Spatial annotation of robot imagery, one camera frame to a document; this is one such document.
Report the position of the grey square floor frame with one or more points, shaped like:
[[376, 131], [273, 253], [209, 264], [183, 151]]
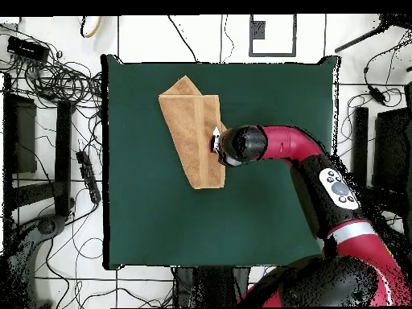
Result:
[[294, 35]]

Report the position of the dark green table cloth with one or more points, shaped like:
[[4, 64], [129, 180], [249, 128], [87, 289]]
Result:
[[154, 209]]

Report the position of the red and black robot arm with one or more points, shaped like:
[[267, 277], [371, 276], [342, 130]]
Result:
[[322, 180]]

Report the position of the black robot pedestal frame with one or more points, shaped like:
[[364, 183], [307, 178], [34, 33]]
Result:
[[212, 286]]

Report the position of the black tripod leg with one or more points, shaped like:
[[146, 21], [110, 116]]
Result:
[[360, 38]]

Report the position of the grey wheeled stand base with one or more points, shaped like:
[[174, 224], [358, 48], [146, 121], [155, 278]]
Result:
[[48, 225]]

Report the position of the black metal stand frame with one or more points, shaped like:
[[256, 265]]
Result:
[[360, 145], [62, 145]]

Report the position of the black hub box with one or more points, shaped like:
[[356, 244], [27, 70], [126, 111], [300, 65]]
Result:
[[27, 48]]

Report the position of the long black power strip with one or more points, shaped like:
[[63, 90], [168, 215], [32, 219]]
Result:
[[88, 175]]

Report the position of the orange terry towel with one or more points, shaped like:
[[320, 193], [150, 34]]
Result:
[[186, 135]]

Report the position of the dark grey floor plate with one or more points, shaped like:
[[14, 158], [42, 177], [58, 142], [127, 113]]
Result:
[[258, 29]]

